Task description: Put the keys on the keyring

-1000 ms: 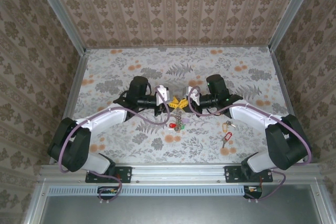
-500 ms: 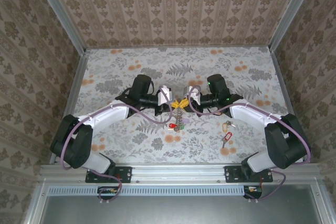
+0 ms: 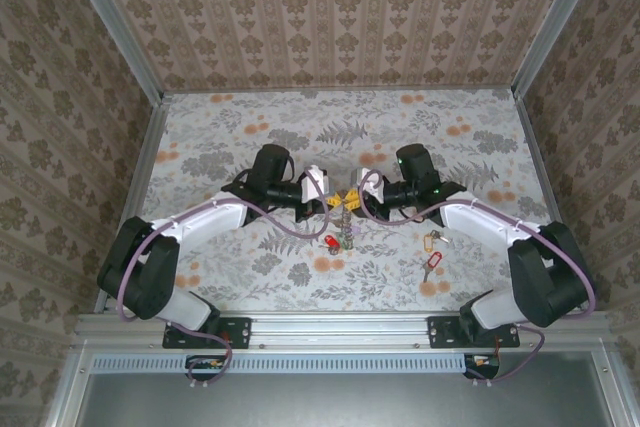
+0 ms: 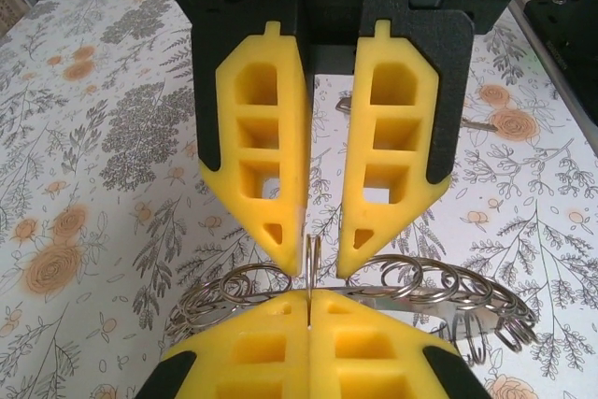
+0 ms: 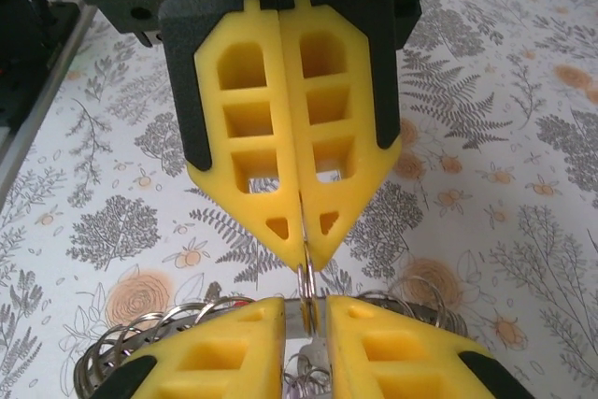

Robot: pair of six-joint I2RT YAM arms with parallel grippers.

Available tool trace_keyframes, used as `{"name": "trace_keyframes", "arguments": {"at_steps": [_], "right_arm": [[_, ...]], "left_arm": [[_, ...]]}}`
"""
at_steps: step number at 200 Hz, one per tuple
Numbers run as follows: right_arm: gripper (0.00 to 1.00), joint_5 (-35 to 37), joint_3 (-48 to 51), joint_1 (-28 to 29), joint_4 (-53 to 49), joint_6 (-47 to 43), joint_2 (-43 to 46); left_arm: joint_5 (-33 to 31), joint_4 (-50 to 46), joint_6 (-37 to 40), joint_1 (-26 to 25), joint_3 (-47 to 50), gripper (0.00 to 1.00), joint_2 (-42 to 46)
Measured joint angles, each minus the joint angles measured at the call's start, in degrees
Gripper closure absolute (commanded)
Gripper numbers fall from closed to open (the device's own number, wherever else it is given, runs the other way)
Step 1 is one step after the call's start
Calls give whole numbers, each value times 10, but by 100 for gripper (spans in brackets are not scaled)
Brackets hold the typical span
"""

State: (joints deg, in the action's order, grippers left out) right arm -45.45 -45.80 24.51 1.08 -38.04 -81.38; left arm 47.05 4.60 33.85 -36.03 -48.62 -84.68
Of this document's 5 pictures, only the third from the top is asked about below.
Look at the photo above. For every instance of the key with red tag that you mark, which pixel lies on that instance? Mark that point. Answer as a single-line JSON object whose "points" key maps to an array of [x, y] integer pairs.
{"points": [[331, 242], [433, 262]]}

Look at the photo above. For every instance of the key with yellow tag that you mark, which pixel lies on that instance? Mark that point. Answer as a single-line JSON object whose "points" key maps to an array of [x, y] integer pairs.
{"points": [[430, 243]]}

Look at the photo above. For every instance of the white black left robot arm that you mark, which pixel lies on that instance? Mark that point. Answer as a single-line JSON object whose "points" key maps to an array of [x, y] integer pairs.
{"points": [[145, 277]]}

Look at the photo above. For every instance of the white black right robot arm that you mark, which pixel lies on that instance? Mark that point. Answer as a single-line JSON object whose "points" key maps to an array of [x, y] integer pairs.
{"points": [[550, 282]]}

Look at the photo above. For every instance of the floral patterned table cover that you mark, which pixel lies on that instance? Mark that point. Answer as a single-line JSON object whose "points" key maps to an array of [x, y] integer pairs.
{"points": [[350, 287]]}

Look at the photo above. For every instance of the grey metal panel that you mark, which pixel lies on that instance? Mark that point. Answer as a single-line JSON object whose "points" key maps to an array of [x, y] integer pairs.
{"points": [[350, 402]]}

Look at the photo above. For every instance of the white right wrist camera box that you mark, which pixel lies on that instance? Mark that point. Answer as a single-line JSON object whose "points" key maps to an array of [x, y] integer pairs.
{"points": [[370, 184]]}

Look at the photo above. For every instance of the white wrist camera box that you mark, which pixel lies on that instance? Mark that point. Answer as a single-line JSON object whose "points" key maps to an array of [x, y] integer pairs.
{"points": [[317, 184], [370, 184]]}

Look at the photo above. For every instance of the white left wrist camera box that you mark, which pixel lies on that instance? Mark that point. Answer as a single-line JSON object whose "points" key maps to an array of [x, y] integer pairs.
{"points": [[317, 184]]}

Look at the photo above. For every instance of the aluminium table side rail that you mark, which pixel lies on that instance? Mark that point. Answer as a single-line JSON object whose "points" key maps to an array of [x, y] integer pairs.
{"points": [[146, 147], [534, 147]]}

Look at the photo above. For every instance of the aluminium mounting rail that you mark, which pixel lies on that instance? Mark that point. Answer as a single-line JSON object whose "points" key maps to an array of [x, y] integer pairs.
{"points": [[340, 329]]}

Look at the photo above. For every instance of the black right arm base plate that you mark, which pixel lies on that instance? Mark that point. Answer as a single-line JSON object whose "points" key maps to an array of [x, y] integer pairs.
{"points": [[442, 332]]}

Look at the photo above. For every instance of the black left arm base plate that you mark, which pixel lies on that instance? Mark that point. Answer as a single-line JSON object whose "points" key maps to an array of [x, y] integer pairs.
{"points": [[235, 329]]}

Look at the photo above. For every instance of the aluminium frame post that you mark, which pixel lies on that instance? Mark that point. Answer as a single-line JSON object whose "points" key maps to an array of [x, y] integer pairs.
{"points": [[557, 22], [117, 27]]}

